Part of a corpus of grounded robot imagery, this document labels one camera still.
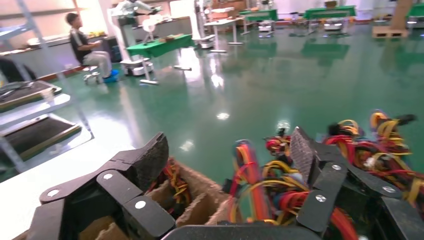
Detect small metal stool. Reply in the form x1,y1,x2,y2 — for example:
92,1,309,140
82,65,101,84

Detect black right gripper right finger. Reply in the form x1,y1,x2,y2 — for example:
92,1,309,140
289,126,424,240

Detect flat cardboard piece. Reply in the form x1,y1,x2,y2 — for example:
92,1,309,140
158,33,184,43

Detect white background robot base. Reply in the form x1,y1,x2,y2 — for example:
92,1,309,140
257,19,276,33
322,19,346,32

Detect white-legged table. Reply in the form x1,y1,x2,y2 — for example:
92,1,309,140
139,54,193,86

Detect dark blue bin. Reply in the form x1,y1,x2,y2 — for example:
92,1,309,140
110,44,122,63

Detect tall cardboard column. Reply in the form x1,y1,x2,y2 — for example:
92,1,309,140
390,0,415,31

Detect worn cardboard box with dividers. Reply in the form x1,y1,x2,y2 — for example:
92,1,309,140
77,158,233,240

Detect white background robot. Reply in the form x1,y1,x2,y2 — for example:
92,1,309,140
190,0,217,50
110,0,157,78

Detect metal angle shelf rack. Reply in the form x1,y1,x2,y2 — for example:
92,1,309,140
0,0,95,175

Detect black mat tray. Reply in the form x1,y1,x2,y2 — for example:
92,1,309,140
0,115,83,162
0,80,63,114

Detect grey power supply with wires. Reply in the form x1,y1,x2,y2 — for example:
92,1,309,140
147,158,192,216
324,118,365,157
367,110,419,160

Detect person in black shirt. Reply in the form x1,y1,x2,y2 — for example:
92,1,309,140
64,12,114,80

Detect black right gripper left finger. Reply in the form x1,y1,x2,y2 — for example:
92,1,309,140
26,132,176,240

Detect blue floor object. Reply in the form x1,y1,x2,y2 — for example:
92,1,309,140
103,68,120,84

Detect wooden pallet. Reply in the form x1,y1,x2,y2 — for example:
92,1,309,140
371,25,409,39

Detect grey workbench counter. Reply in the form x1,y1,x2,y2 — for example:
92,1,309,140
0,31,115,82

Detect brown cardboard carton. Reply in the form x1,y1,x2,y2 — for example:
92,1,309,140
211,0,248,19

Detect green table cloth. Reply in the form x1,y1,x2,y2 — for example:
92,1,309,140
303,4,358,20
406,2,424,18
126,33,195,59
238,9,279,23

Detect colourful wire harness bundle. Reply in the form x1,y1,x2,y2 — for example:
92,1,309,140
225,127,362,240

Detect white work table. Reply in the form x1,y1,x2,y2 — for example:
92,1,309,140
203,17,245,54

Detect white standing fan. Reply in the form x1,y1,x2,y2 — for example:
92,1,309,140
141,18,161,46

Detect coloured cable bundle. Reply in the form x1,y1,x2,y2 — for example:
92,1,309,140
347,149,424,215

